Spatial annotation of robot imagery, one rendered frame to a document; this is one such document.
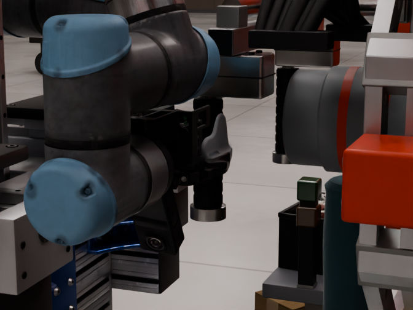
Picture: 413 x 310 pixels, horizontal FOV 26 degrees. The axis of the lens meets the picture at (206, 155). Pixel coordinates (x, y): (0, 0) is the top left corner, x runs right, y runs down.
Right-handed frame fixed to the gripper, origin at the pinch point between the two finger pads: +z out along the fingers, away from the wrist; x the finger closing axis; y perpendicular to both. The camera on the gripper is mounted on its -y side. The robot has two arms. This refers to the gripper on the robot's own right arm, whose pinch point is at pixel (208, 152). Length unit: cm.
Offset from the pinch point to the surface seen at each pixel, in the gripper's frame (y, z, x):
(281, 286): -38, 58, 7
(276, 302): -65, 117, 25
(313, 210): -22, 58, 1
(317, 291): -38, 58, 0
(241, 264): -83, 192, 61
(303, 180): -17, 59, 3
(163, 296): -83, 152, 74
